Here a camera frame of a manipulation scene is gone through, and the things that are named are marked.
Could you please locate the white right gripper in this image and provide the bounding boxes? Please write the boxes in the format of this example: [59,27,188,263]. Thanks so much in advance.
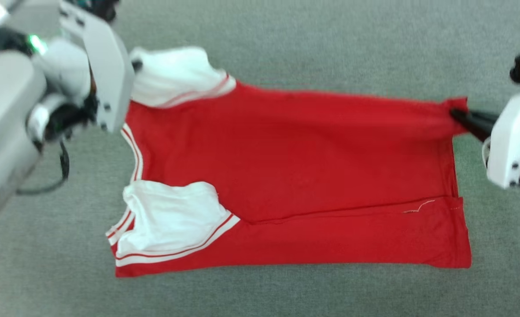
[450,86,520,190]

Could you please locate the thin black cable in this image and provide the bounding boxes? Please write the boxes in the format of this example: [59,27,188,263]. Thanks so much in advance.
[15,141,71,195]

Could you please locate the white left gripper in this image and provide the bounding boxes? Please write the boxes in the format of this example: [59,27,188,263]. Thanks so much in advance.
[59,0,144,133]

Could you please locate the red and white t-shirt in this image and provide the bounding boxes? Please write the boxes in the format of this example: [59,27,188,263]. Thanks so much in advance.
[106,45,472,279]

